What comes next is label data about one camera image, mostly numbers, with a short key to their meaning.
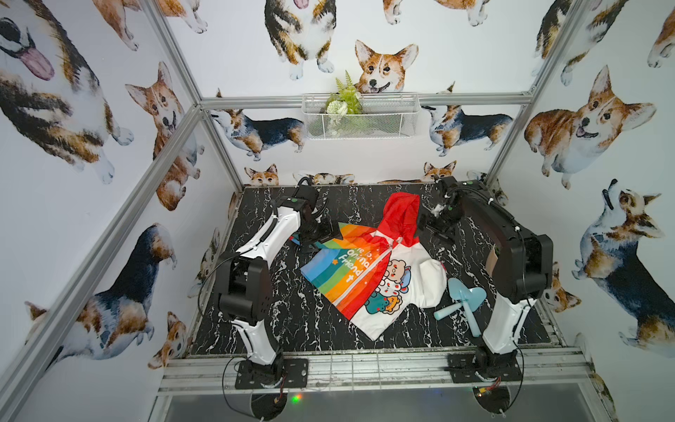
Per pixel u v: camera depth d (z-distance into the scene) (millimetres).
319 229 795
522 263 510
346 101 819
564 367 755
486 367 668
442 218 768
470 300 866
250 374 676
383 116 924
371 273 927
